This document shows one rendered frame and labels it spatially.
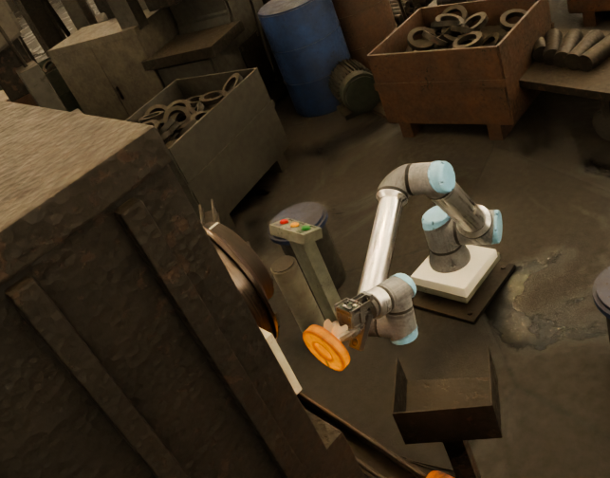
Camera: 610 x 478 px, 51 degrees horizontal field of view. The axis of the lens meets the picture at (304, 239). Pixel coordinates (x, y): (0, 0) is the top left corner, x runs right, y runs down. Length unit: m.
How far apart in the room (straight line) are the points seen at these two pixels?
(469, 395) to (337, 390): 1.07
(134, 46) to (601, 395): 4.36
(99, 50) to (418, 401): 4.60
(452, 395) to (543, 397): 0.77
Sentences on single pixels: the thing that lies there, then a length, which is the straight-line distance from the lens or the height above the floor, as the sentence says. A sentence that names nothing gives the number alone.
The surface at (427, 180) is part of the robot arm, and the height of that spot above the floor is 0.88.
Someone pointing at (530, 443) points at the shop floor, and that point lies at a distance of 2.54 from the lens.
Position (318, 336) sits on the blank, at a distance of 1.80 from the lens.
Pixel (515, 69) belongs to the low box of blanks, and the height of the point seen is 0.40.
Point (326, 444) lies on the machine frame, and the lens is 1.59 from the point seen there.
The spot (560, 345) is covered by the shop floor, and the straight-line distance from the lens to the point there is 2.81.
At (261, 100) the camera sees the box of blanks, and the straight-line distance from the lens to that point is 4.52.
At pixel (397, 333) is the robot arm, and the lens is 2.05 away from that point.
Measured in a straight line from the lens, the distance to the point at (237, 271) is 1.59.
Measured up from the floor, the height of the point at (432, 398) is 0.60.
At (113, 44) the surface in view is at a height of 1.02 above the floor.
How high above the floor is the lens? 2.08
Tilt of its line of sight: 33 degrees down
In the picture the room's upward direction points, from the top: 24 degrees counter-clockwise
